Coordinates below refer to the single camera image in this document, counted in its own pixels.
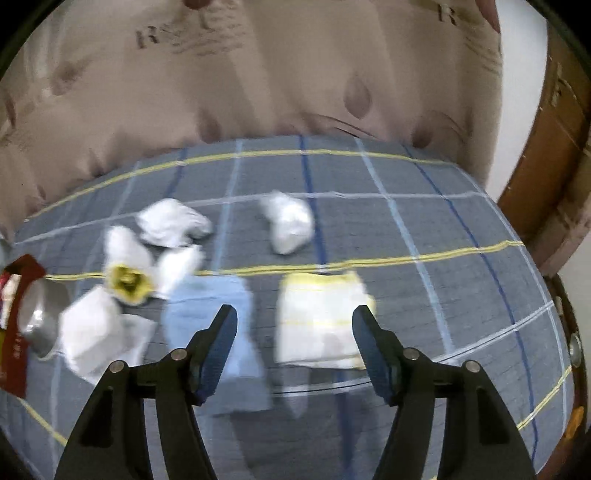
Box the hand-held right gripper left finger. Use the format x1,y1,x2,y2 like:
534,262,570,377
54,304,239,480

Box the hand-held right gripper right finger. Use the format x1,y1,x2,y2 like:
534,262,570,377
352,305,539,480

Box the light blue towel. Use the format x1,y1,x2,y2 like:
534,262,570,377
161,274,274,415

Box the white yellow striped towel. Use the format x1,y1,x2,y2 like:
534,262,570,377
274,271,378,371

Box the white and yellow cloth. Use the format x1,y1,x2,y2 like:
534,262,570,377
102,225,205,309

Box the white socks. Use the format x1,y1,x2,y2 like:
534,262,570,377
136,198,213,248

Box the white cloth bundle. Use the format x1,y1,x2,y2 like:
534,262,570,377
257,191,317,256

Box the gold metal tray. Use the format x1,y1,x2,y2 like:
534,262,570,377
0,255,47,398

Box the grey plaid blanket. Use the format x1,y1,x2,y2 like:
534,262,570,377
0,135,575,480

